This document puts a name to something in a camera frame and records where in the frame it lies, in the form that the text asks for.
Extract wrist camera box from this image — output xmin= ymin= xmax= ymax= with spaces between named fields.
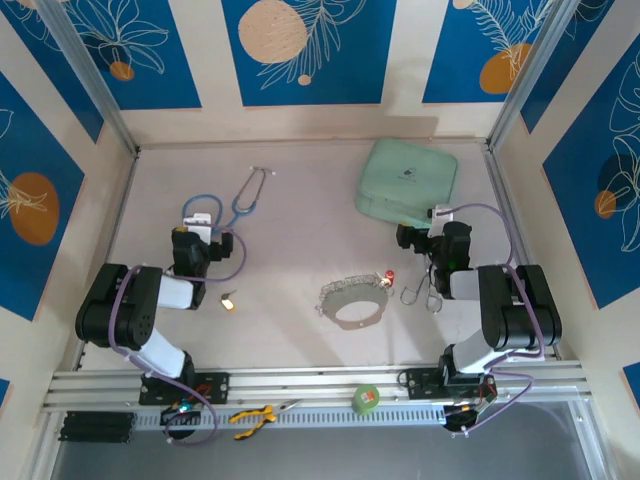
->
xmin=182 ymin=212 xmax=215 ymax=241
xmin=430 ymin=203 xmax=455 ymax=236

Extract yellow handled pliers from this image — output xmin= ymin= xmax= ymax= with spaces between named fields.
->
xmin=230 ymin=399 xmax=304 ymax=441

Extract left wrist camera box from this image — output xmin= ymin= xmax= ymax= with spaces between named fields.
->
xmin=182 ymin=212 xmax=215 ymax=241

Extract black controller board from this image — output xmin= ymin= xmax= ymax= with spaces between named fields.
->
xmin=444 ymin=382 xmax=499 ymax=431
xmin=159 ymin=402 xmax=206 ymax=427

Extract green tape roll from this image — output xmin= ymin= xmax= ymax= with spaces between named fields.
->
xmin=352 ymin=384 xmax=381 ymax=415

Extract mint green zip case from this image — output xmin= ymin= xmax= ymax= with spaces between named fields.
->
xmin=353 ymin=138 xmax=460 ymax=229

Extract aluminium side rail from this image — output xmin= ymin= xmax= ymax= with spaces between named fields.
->
xmin=74 ymin=147 xmax=142 ymax=374
xmin=482 ymin=142 xmax=564 ymax=361

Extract black ribbed box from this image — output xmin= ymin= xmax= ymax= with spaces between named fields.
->
xmin=58 ymin=410 xmax=136 ymax=444

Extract grey slotted cable duct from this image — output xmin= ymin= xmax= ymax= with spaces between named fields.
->
xmin=134 ymin=407 xmax=451 ymax=431

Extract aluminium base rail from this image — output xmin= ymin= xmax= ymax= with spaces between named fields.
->
xmin=42 ymin=367 xmax=594 ymax=416

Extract aluminium frame post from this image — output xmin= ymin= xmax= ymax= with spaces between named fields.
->
xmin=37 ymin=0 xmax=141 ymax=156
xmin=487 ymin=0 xmax=616 ymax=151

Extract blue stethoscope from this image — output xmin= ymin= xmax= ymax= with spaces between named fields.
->
xmin=181 ymin=166 xmax=278 ymax=236

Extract silver wire clip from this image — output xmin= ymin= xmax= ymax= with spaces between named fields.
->
xmin=423 ymin=263 xmax=445 ymax=312
xmin=399 ymin=279 xmax=425 ymax=306

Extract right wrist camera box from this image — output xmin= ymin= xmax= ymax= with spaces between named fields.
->
xmin=430 ymin=203 xmax=455 ymax=236

